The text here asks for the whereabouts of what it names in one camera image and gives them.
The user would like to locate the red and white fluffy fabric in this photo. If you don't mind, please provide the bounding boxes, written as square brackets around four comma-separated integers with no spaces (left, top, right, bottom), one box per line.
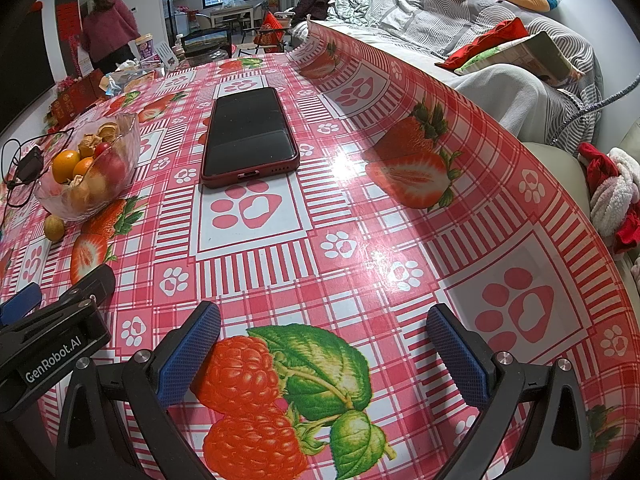
[577,142,640,256]

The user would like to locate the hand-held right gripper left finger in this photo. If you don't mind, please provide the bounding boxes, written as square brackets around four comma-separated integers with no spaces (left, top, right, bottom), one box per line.
[55,301,222,480]

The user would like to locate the white dining table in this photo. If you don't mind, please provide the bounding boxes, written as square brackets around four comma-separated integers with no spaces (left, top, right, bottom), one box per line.
[210,4,258,28]

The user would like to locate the red chair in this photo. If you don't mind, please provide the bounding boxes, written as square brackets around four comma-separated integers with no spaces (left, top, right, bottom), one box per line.
[252,10,293,53]

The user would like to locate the black wall television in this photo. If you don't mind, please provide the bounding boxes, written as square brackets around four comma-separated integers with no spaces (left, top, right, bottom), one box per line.
[0,0,58,131]

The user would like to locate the red apple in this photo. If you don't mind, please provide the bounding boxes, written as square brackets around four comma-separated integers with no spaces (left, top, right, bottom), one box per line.
[95,154,127,192]

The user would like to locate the black metal chair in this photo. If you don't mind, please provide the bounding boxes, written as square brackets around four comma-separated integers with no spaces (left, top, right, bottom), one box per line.
[181,27,233,58]

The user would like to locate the dark brown flat object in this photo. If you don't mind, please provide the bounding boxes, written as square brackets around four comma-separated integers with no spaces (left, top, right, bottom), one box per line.
[200,86,301,189]

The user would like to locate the red gift box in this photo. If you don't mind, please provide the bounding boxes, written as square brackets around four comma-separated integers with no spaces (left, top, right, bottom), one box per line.
[50,70,108,126]

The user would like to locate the black charger with cable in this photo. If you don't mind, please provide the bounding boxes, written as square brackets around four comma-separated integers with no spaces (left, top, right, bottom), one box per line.
[0,129,75,211]

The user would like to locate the white blanket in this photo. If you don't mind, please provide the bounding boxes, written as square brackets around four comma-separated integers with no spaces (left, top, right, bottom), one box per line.
[452,67,596,147]

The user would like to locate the light grey crumpled cloth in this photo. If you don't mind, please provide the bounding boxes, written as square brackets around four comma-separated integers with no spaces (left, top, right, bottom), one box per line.
[327,0,373,23]

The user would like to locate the black power adapter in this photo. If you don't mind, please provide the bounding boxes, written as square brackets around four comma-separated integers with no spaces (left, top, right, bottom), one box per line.
[12,147,45,183]

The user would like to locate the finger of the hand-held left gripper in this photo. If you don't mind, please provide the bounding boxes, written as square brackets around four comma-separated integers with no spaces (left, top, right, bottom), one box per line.
[42,264,117,313]
[0,281,43,328]

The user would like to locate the plain red cushion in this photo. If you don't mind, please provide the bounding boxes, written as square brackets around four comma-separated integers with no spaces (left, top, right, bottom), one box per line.
[435,17,530,72]

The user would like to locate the clear plastic bags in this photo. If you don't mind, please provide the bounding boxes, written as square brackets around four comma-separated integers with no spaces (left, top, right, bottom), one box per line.
[102,60,166,93]

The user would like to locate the white round canister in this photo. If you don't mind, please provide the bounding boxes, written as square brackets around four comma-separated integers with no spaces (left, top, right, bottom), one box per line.
[131,34,156,63]

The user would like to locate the small orange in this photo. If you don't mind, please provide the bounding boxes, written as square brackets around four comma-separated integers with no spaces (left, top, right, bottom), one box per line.
[73,156,98,181]

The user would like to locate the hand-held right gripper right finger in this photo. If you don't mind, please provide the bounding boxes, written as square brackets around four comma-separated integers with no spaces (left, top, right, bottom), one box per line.
[426,303,596,480]

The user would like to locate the red checked printed tablecloth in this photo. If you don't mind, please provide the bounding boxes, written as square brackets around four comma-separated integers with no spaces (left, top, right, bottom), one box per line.
[0,22,636,480]

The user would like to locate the sofa with grey striped cover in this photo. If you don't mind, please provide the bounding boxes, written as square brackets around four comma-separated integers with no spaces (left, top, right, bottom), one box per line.
[290,0,606,151]

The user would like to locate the dark clothes pile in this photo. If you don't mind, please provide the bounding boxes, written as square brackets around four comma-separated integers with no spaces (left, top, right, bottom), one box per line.
[290,0,336,23]

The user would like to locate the grey braided cable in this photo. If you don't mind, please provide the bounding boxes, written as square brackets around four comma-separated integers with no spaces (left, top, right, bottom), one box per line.
[550,85,640,143]

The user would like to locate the small olive-brown fruit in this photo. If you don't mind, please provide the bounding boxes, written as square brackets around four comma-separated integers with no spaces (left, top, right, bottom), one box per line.
[43,215,66,242]

